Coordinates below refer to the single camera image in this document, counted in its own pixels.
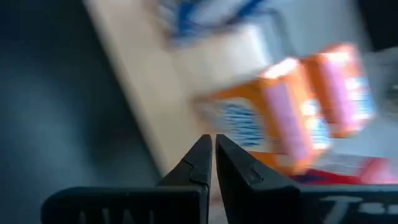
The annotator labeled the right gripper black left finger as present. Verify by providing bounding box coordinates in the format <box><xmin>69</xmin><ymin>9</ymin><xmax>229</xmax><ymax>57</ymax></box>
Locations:
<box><xmin>40</xmin><ymin>134</ymin><xmax>213</xmax><ymax>224</ymax></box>

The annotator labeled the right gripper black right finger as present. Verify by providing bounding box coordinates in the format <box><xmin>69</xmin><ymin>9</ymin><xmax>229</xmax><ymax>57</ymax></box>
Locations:
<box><xmin>216</xmin><ymin>134</ymin><xmax>398</xmax><ymax>224</ymax></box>

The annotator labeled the red Froot Loops cereal box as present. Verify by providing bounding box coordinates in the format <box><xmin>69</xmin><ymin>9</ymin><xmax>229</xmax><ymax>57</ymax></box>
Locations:
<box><xmin>289</xmin><ymin>155</ymin><xmax>398</xmax><ymax>187</ymax></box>

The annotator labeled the orange Mini Wheats cereal box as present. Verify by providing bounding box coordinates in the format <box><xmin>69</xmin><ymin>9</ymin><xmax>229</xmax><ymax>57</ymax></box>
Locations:
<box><xmin>192</xmin><ymin>57</ymin><xmax>332</xmax><ymax>175</ymax></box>
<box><xmin>303</xmin><ymin>42</ymin><xmax>376</xmax><ymax>139</ymax></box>

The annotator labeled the blue Frosted Flakes cereal box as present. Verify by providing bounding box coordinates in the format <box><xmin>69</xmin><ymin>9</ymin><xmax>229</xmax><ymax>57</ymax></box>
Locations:
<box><xmin>157</xmin><ymin>0</ymin><xmax>280</xmax><ymax>49</ymax></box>

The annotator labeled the light wooden shelf board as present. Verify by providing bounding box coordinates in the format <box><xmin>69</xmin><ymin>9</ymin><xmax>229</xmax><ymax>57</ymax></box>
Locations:
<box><xmin>82</xmin><ymin>0</ymin><xmax>398</xmax><ymax>184</ymax></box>

